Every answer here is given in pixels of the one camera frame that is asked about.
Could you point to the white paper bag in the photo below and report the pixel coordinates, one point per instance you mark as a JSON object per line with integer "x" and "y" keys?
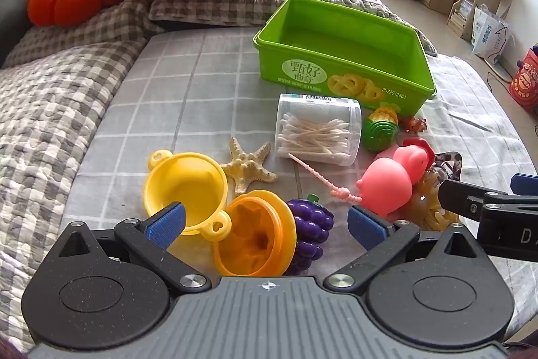
{"x": 483, "y": 31}

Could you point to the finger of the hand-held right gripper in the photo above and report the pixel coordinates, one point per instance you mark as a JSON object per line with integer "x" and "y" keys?
{"x": 525, "y": 184}
{"x": 458, "y": 197}

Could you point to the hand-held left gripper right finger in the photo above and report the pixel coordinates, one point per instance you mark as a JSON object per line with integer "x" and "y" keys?
{"x": 367, "y": 226}

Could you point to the purple toy grapes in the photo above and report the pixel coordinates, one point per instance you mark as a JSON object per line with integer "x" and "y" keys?
{"x": 313, "y": 222}

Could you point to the yellow green toy corn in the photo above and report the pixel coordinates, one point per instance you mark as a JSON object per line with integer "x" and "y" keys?
{"x": 378, "y": 132}

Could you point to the red round tin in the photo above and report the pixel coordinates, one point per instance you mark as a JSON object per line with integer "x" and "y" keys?
{"x": 525, "y": 85}

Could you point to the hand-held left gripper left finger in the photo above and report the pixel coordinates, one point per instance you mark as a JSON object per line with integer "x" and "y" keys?
{"x": 166, "y": 226}

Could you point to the small orange tiger figurine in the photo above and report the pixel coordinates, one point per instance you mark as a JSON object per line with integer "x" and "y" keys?
{"x": 414, "y": 125}

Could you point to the green plastic box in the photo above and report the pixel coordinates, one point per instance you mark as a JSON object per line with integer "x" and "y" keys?
{"x": 294, "y": 69}

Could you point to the pink plastic toy pick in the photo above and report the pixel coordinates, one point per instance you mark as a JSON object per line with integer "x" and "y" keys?
{"x": 323, "y": 181}

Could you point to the grey grid bed sheet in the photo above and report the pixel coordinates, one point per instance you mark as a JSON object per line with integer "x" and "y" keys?
{"x": 168, "y": 90}

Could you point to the orange plastic toy mould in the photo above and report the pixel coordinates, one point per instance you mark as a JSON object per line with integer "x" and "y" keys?
{"x": 248, "y": 233}

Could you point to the pink rubber pig toy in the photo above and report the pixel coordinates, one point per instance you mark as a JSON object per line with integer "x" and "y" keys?
{"x": 384, "y": 184}

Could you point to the beige starfish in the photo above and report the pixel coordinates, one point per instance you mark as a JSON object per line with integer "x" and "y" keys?
{"x": 246, "y": 169}

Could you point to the amber plastic hair clip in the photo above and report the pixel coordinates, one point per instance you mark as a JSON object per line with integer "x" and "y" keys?
{"x": 424, "y": 199}

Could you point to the clear cotton swab container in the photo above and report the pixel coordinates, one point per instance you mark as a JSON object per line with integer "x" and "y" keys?
{"x": 319, "y": 111}

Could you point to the yellow toy pot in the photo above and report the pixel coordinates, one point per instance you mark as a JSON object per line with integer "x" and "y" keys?
{"x": 185, "y": 182}

